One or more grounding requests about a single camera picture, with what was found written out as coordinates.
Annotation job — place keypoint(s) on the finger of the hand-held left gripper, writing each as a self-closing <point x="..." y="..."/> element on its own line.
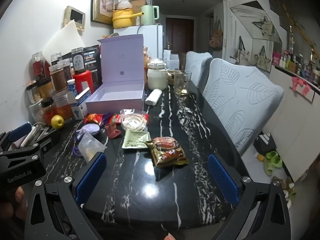
<point x="18" y="131"/>
<point x="43" y="145"/>

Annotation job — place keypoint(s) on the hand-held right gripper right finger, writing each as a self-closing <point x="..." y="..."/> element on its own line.
<point x="222" y="180"/>

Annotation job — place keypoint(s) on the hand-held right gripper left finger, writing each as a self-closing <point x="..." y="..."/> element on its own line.
<point x="92" y="177"/>

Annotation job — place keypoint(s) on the silver packets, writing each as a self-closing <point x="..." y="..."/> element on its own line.
<point x="32" y="135"/>

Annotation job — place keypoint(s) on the clear plastic bag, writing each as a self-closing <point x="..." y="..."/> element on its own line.
<point x="124" y="5"/>
<point x="91" y="146"/>

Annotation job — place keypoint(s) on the lilac oval pouch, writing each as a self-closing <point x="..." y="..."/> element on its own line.
<point x="90" y="129"/>

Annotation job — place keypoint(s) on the dark red candy packet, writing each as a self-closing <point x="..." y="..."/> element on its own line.
<point x="113" y="132"/>

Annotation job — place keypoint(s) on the pale green packet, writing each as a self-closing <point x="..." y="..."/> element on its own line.
<point x="136" y="140"/>

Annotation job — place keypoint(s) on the brown gold snack packet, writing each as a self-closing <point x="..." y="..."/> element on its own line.
<point x="167" y="152"/>

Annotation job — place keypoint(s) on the red snack packet green edge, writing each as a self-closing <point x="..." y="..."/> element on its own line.
<point x="116" y="118"/>

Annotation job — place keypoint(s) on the lilac gift box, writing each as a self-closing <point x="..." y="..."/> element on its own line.
<point x="120" y="75"/>

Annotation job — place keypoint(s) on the person's left hand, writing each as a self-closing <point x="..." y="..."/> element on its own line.
<point x="18" y="198"/>

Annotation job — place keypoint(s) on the person's right hand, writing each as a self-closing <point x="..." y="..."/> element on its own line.
<point x="170" y="236"/>

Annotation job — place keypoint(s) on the yellow apple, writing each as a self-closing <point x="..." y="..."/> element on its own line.
<point x="57" y="122"/>

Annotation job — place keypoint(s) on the small orange fruit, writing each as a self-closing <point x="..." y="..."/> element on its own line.
<point x="260" y="157"/>

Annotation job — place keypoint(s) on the green slippers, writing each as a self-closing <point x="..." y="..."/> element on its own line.
<point x="273" y="162"/>

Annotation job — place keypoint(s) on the white and blue boxes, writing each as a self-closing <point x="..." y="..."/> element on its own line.
<point x="80" y="102"/>

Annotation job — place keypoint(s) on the black bag with white stripes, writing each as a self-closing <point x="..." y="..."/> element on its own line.
<point x="265" y="143"/>

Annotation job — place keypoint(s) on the purple red candy packet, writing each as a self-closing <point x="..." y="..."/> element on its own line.
<point x="107" y="119"/>

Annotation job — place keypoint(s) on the plush slippers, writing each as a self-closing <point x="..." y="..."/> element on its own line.
<point x="285" y="187"/>

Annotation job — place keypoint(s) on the group of clear food jars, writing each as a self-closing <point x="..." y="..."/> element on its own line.
<point x="57" y="80"/>

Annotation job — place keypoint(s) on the red canister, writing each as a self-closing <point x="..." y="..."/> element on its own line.
<point x="83" y="81"/>

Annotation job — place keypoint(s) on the chair with leaf-pattern cover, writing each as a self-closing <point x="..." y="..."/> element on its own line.
<point x="197" y="66"/>
<point x="240" y="100"/>

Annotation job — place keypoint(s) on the black snack bag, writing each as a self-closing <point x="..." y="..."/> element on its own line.
<point x="91" y="60"/>

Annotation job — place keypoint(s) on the white tissue packet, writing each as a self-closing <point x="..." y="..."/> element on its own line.
<point x="154" y="96"/>

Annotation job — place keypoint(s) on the white foam board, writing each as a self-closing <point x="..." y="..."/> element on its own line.
<point x="66" y="38"/>

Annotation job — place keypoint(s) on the clear glass cup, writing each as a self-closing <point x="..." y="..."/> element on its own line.
<point x="182" y="81"/>

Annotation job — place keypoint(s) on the beige bowl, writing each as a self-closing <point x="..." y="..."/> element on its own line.
<point x="171" y="78"/>

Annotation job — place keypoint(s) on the pink cloth bow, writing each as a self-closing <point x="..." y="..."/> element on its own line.
<point x="300" y="85"/>

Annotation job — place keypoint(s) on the beige tote bag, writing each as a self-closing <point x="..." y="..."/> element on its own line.
<point x="263" y="60"/>
<point x="243" y="55"/>
<point x="267" y="27"/>

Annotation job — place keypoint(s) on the white cartons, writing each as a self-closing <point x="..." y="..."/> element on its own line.
<point x="171" y="58"/>

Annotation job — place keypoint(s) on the orange patterned snack bag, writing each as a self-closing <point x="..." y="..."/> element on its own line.
<point x="146" y="56"/>

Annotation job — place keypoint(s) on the row of cosmetic bottles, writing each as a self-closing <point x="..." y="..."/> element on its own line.
<point x="297" y="65"/>

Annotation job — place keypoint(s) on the brown patterned tote bag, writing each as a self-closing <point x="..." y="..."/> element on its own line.
<point x="216" y="36"/>

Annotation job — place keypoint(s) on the yellow pot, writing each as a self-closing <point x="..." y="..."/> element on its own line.
<point x="122" y="18"/>

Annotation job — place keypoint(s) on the white fridge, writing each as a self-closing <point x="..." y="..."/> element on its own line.
<point x="150" y="40"/>

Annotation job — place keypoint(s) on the brown door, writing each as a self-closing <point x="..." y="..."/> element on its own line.
<point x="180" y="33"/>

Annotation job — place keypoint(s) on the framed picture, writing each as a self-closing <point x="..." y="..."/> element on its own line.
<point x="103" y="1"/>

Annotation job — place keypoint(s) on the crumpled clear plastic bag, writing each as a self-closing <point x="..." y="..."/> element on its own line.
<point x="124" y="5"/>

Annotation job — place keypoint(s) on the pale green kettle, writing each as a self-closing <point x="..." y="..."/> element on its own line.
<point x="148" y="15"/>

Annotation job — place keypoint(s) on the cardboard box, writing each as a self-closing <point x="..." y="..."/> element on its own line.
<point x="138" y="3"/>

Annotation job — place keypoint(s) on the wooden framed wall intercom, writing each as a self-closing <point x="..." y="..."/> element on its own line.
<point x="75" y="17"/>

